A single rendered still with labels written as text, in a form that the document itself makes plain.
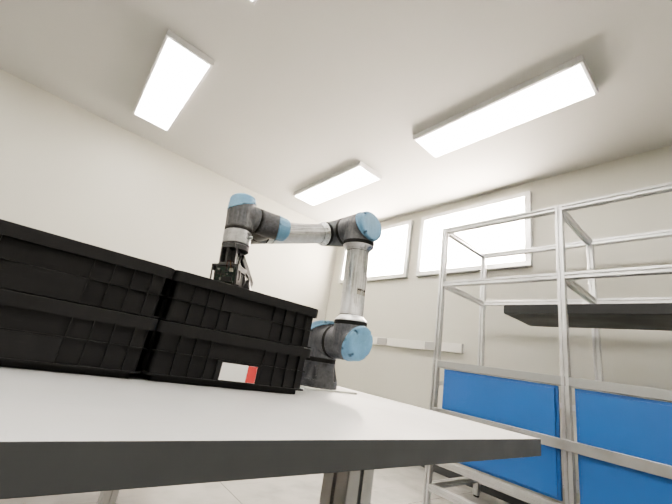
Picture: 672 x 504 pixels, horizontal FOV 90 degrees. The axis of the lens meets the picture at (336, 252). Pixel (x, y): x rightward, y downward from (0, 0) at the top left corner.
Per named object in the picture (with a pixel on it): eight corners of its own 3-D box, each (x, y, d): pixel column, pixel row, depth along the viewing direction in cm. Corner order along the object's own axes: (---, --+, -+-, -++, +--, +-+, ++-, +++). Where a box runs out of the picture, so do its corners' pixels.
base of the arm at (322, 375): (324, 385, 131) (328, 359, 134) (344, 391, 118) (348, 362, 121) (288, 381, 125) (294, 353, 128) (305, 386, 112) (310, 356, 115)
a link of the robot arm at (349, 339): (343, 359, 124) (358, 222, 139) (374, 364, 113) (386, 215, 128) (318, 357, 117) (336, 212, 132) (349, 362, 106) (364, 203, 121)
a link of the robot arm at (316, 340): (322, 358, 133) (327, 323, 137) (345, 361, 123) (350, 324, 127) (297, 354, 125) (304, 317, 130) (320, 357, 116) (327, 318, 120)
